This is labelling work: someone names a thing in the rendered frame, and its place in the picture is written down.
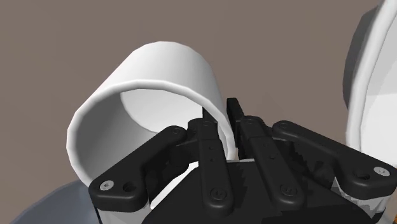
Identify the grey plate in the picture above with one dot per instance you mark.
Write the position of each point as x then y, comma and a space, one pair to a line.
59, 204

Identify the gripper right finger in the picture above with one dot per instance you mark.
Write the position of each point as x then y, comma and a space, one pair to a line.
325, 149

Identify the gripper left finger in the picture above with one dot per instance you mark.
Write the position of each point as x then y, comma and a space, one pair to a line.
139, 167

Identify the white plate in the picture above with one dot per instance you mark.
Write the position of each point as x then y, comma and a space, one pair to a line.
380, 102

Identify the white cup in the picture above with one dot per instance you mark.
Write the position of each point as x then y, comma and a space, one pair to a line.
161, 62

